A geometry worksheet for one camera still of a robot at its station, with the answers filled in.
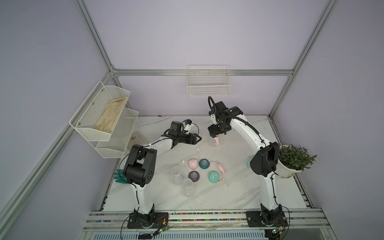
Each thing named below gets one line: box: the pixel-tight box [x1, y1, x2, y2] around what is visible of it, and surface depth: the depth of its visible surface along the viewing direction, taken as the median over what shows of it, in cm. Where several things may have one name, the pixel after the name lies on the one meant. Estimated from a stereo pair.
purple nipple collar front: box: [188, 170, 200, 182], surface depth 88 cm
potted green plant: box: [275, 144, 318, 178], surface depth 80 cm
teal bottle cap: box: [208, 170, 220, 184], surface depth 86 cm
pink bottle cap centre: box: [188, 158, 199, 170], surface depth 92 cm
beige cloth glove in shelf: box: [94, 96, 128, 134], surface depth 81 cm
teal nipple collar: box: [199, 158, 210, 170], surface depth 94 cm
